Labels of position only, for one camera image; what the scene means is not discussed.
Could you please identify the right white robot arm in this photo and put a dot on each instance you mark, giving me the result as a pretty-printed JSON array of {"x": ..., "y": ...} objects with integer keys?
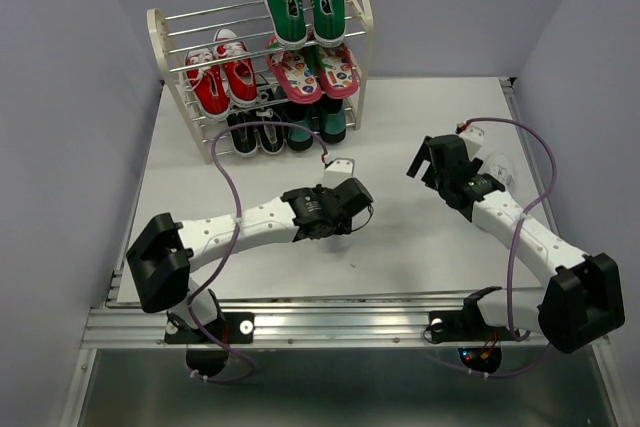
[{"x": 580, "y": 296}]

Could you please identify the black canvas sneaker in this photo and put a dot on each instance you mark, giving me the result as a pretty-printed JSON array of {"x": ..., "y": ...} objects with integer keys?
[
  {"x": 242, "y": 134},
  {"x": 271, "y": 136}
]

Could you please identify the green sneaker left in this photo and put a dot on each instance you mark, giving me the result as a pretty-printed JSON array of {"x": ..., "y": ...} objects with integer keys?
[{"x": 288, "y": 22}]

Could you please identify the teal suede shoe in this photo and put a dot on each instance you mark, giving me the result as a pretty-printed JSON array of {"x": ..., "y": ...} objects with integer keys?
[
  {"x": 298, "y": 117},
  {"x": 332, "y": 120}
]

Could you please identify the green sneaker right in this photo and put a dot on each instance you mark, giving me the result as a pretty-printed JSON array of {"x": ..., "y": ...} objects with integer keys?
[{"x": 329, "y": 24}]

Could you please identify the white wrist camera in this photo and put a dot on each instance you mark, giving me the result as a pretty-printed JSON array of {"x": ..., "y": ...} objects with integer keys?
[
  {"x": 337, "y": 171},
  {"x": 472, "y": 136}
]

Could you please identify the pink patterned slipper right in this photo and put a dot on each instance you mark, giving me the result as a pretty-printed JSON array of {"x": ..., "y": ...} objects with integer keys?
[{"x": 336, "y": 71}]

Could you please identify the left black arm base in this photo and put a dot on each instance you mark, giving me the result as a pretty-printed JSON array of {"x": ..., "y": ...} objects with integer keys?
[{"x": 211, "y": 356}]

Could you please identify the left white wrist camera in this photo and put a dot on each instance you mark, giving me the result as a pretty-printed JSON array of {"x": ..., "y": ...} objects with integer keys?
[{"x": 337, "y": 171}]

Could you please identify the cream metal shoe shelf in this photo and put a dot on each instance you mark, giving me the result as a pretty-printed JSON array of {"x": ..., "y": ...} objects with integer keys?
[{"x": 173, "y": 36}]

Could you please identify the pink patterned slipper left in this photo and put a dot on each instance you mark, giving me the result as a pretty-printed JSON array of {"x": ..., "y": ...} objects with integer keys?
[{"x": 292, "y": 70}]

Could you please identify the teal suede shoe left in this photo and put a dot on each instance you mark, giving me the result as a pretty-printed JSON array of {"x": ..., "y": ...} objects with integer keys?
[{"x": 298, "y": 117}]

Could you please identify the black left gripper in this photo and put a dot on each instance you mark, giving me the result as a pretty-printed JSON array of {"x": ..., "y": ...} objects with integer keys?
[{"x": 343, "y": 227}]

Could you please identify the aluminium table frame rail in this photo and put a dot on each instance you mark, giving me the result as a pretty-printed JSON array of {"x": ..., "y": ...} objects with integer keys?
[{"x": 415, "y": 255}]

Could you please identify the red canvas sneaker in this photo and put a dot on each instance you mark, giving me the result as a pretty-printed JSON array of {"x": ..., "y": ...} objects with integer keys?
[
  {"x": 237, "y": 67},
  {"x": 207, "y": 84}
]

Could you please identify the teal suede shoe right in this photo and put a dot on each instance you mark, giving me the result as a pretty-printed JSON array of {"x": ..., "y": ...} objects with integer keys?
[{"x": 332, "y": 120}]

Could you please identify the green sneaker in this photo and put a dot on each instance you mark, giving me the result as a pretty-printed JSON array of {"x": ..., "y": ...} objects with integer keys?
[
  {"x": 329, "y": 24},
  {"x": 288, "y": 22}
]

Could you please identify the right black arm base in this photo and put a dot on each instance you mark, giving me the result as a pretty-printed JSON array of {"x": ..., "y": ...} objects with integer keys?
[{"x": 468, "y": 325}]

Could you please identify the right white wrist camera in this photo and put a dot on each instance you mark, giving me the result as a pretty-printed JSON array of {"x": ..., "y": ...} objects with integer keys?
[{"x": 472, "y": 136}]

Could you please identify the pink patterned slipper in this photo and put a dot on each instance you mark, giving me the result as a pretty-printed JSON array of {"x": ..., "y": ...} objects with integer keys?
[
  {"x": 292, "y": 70},
  {"x": 336, "y": 71}
]

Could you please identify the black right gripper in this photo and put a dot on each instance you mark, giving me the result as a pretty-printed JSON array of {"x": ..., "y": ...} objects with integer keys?
[{"x": 423, "y": 153}]

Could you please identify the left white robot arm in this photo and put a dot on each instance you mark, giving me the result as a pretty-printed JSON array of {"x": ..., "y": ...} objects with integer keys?
[{"x": 166, "y": 252}]

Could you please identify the white fashion sneaker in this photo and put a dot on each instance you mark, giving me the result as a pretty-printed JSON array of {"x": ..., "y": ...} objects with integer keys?
[{"x": 500, "y": 168}]

